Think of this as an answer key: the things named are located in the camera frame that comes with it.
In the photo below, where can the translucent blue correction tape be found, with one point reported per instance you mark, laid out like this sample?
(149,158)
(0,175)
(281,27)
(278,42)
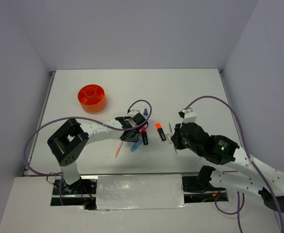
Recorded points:
(135,146)

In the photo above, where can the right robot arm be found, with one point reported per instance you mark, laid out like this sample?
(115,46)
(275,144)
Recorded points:
(230,167)

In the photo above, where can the clear spray bottle blue cap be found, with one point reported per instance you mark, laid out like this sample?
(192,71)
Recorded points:
(145,113)

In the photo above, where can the orange black highlighter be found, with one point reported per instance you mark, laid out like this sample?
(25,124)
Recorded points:
(160,131)

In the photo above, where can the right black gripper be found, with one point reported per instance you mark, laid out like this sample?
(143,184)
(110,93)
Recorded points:
(175,139)

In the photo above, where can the orange round desk organizer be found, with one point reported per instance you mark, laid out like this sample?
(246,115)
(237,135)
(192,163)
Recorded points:
(92,98)

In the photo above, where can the silver taped plate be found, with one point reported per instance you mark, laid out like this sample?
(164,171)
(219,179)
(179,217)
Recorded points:
(134,192)

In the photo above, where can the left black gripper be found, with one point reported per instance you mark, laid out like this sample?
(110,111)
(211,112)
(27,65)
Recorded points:
(134,139)

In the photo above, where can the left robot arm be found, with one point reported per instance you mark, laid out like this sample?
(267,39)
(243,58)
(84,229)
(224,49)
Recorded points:
(67,143)

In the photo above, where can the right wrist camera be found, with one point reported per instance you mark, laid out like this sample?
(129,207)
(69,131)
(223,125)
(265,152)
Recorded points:
(188,115)

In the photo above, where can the clear orange pen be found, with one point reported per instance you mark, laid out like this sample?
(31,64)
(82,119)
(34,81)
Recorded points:
(118,149)

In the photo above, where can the pink black highlighter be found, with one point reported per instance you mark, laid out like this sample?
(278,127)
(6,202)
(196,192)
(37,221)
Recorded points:
(144,135)

